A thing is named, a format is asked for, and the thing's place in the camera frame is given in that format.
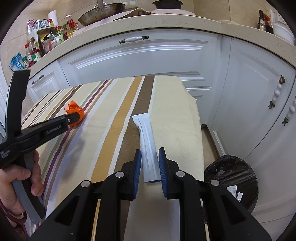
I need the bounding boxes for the stacked white bowls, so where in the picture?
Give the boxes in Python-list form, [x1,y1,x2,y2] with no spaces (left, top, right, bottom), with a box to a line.
[273,23,295,44]

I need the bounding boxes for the white paper towel roll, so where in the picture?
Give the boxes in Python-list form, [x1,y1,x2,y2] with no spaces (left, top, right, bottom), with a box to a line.
[48,10,58,26]

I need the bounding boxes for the left door beaded handle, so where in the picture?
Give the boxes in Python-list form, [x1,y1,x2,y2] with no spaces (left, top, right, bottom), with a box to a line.
[268,75,285,109]

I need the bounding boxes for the white wall socket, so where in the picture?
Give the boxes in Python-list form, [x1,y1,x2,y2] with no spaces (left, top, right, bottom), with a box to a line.
[277,13,287,25]

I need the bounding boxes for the door beaded handle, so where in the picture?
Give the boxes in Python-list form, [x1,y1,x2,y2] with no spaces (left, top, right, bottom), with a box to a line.
[268,75,285,109]
[282,98,296,126]

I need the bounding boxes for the red cap oil bottle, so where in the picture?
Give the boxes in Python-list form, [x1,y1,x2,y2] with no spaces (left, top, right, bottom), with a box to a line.
[63,15,78,40]

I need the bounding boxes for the right door beaded handle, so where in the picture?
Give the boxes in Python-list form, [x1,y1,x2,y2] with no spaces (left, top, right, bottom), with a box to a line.
[282,98,296,126]

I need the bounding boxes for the condiment jar cluster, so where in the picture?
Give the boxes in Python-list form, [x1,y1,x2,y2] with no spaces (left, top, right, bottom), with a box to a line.
[25,19,65,68]

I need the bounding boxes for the white drawer handle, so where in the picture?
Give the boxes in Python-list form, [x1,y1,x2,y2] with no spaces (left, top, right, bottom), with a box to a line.
[119,36,149,44]

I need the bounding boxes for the plain white paper sleeve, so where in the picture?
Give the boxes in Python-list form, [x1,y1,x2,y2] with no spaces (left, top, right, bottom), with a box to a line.
[132,113,161,182]

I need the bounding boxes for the striped beige tablecloth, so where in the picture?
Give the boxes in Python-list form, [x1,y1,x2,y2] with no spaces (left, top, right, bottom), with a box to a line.
[21,75,205,241]

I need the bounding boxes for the steel wok pan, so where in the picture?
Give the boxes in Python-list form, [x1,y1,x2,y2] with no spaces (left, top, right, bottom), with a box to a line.
[78,1,125,26]

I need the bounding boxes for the white green printed sleeve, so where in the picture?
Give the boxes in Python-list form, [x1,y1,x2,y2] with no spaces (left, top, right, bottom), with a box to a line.
[226,185,243,202]

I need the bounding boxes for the black cooking pot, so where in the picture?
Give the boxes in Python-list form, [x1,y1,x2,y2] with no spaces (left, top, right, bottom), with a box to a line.
[152,0,183,9]

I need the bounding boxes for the dark olive oil bottle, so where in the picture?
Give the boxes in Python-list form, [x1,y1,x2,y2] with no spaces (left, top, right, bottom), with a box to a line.
[258,9,266,31]

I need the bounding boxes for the small orange wrapper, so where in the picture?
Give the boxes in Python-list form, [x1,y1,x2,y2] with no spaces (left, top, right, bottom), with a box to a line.
[64,100,85,127]

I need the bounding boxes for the small far drawer handle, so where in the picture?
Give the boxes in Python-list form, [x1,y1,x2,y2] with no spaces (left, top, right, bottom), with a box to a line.
[32,74,44,85]

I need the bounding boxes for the person's left hand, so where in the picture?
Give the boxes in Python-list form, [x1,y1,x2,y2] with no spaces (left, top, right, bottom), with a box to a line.
[1,151,44,219]

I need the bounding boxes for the black lined trash bin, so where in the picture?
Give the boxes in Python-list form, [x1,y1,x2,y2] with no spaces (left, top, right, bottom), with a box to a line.
[204,155,259,212]

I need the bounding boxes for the blue snack packet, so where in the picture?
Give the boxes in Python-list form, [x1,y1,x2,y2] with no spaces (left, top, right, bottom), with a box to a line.
[9,53,25,72]

